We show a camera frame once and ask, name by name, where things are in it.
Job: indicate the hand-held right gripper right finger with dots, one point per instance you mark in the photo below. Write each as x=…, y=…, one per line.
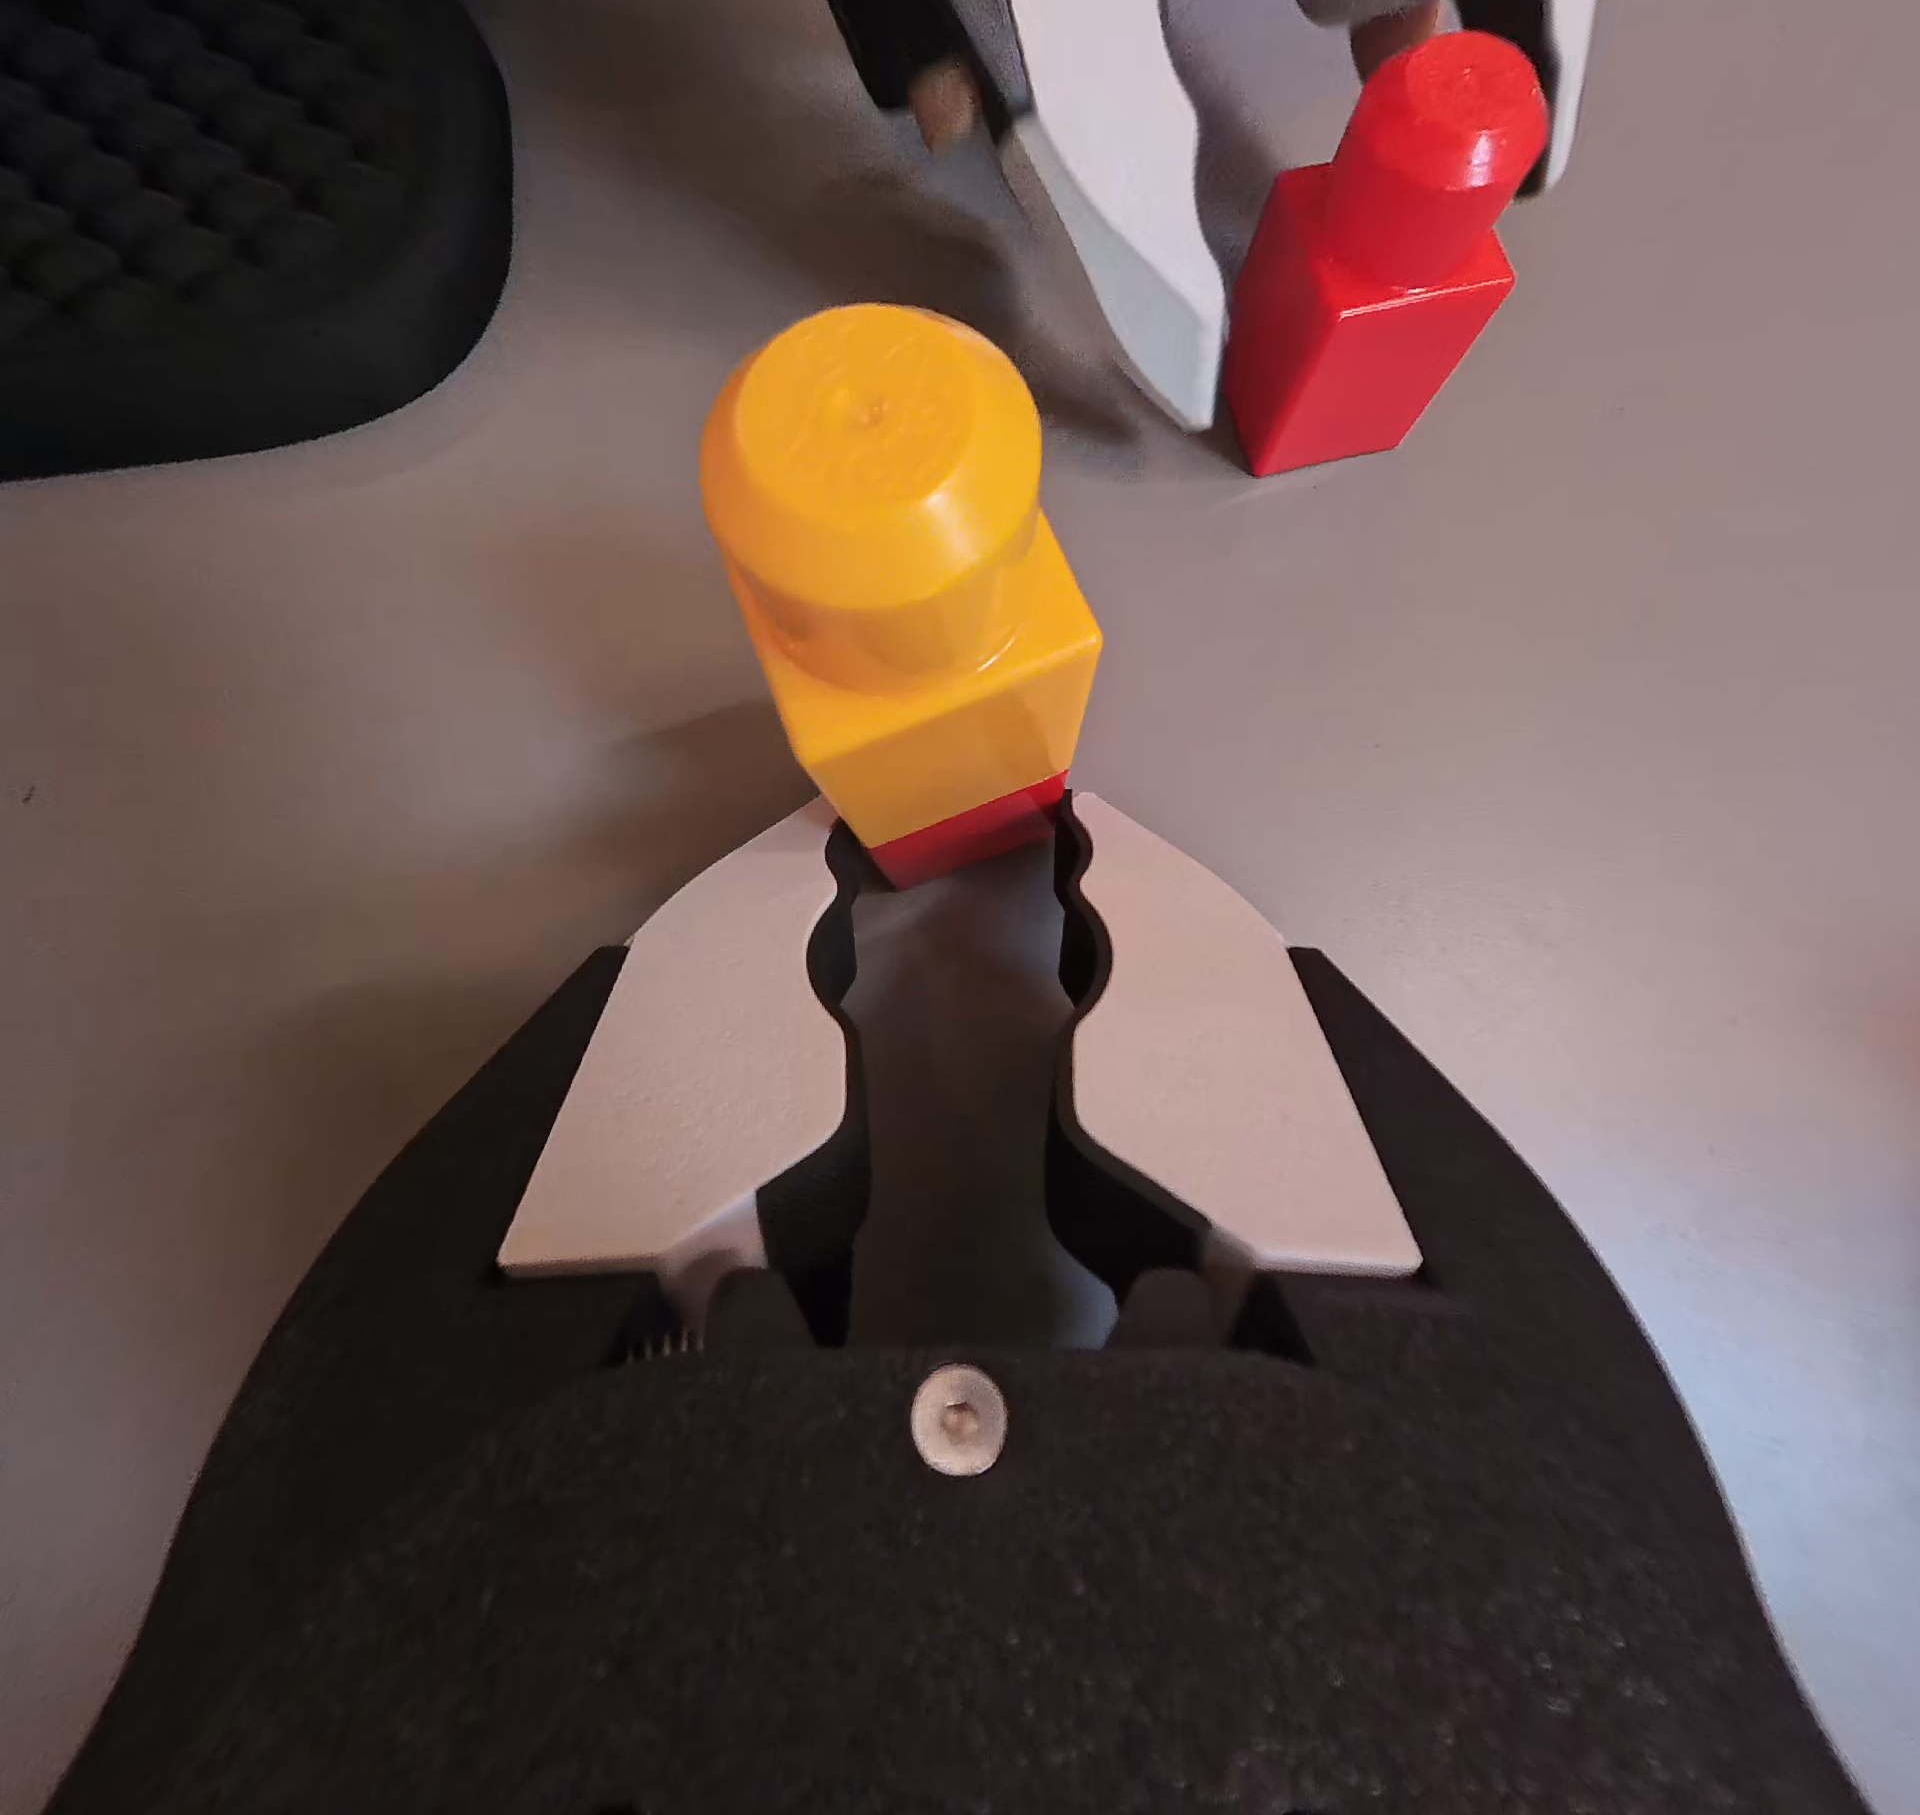
x=1245, y=1097

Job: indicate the black textured pad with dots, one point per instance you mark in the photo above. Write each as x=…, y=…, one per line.
x=195, y=225

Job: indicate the yellow mega block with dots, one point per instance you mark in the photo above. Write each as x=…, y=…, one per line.
x=884, y=554

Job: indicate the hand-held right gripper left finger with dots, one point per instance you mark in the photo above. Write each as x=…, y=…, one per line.
x=676, y=1097

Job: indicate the red mega block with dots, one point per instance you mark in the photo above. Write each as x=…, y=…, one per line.
x=961, y=842
x=1363, y=314

